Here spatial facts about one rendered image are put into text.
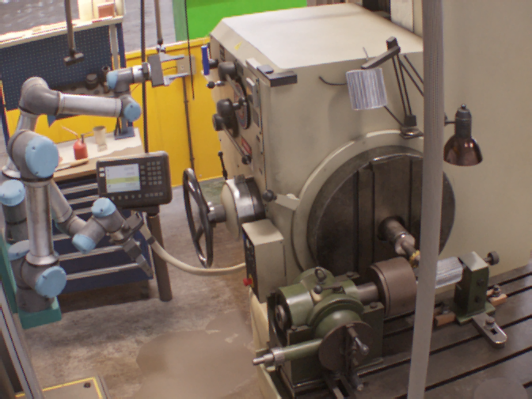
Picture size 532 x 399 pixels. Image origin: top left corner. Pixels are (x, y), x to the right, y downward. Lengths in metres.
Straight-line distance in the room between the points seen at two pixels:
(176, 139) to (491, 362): 3.48
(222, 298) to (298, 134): 2.24
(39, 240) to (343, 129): 1.07
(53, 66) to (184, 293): 1.62
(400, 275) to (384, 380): 0.35
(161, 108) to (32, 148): 3.18
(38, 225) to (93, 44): 2.26
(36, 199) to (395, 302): 1.19
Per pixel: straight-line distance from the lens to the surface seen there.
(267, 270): 2.59
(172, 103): 5.36
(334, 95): 2.51
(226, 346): 4.23
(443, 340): 2.64
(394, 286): 2.44
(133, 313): 4.58
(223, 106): 2.69
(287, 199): 2.55
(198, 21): 6.62
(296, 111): 2.48
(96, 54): 4.48
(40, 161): 2.25
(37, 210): 2.33
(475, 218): 3.03
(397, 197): 2.63
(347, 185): 2.53
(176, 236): 5.28
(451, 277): 2.59
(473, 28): 2.70
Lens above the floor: 2.67
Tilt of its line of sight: 29 degrees down
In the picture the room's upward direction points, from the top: 4 degrees counter-clockwise
